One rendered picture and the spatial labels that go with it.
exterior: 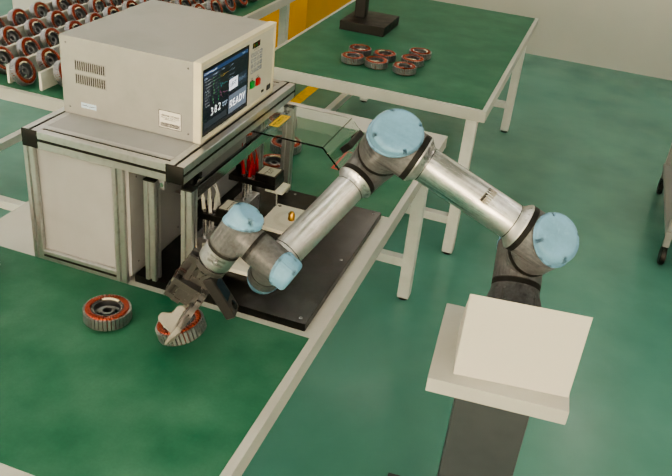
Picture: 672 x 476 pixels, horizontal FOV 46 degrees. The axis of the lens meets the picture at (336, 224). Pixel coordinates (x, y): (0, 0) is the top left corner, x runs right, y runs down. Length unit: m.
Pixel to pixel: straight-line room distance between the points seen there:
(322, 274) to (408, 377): 1.01
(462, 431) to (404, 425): 0.82
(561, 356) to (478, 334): 0.19
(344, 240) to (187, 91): 0.66
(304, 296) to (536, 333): 0.59
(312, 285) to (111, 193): 0.55
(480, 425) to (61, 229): 1.16
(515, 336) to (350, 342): 1.42
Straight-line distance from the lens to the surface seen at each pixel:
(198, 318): 1.81
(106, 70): 2.04
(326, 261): 2.17
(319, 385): 2.94
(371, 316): 3.30
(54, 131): 2.04
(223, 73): 2.00
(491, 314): 1.78
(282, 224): 2.30
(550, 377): 1.87
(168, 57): 1.93
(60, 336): 1.94
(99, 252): 2.11
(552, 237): 1.80
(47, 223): 2.17
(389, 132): 1.74
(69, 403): 1.76
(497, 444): 2.05
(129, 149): 1.93
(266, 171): 2.29
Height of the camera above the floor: 1.91
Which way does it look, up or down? 29 degrees down
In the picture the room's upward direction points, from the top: 6 degrees clockwise
